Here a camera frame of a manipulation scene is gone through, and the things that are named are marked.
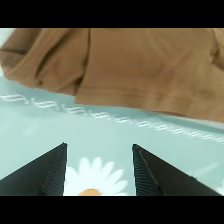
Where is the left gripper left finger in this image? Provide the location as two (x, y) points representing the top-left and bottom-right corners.
(0, 142), (68, 197)

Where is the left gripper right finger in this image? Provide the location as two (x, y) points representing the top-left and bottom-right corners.
(131, 143), (222, 197)

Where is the brown T-shirt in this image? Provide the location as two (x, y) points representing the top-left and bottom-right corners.
(0, 28), (224, 124)

